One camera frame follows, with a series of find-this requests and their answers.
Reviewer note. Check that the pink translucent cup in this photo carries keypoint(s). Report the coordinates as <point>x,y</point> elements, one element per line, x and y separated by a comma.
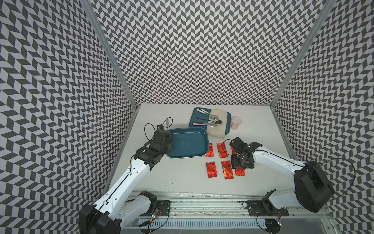
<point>235,123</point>

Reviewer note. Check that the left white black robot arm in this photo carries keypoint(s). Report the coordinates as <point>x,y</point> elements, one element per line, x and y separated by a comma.
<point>111,213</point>

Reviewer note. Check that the teal flat tray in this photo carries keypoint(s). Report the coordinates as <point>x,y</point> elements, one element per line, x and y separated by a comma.
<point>199,114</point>

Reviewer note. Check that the teal plastic storage box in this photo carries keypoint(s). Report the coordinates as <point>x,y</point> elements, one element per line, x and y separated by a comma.
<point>188,143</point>

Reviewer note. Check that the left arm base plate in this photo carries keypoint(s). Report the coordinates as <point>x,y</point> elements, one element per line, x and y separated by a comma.
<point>161,208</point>

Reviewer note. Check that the black metal spoon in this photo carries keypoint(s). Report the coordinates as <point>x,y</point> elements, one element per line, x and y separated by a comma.
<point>216,122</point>

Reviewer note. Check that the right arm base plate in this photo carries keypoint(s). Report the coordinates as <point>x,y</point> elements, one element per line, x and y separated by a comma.
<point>258,207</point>

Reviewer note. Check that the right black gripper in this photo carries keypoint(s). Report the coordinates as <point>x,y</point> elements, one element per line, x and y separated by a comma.
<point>234,163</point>

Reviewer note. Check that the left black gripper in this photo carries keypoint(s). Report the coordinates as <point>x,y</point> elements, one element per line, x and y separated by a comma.
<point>170,148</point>

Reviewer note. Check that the white handle spoon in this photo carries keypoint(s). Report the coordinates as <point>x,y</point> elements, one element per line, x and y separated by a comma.
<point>212,117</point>

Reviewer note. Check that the aluminium front rail frame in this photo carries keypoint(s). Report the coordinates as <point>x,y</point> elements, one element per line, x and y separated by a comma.
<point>209,212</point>

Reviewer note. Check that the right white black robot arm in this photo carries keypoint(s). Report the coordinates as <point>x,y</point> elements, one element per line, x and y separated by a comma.
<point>311,191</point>

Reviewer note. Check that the pink handle spoon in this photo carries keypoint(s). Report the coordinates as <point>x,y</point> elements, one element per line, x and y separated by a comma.
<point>205,124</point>

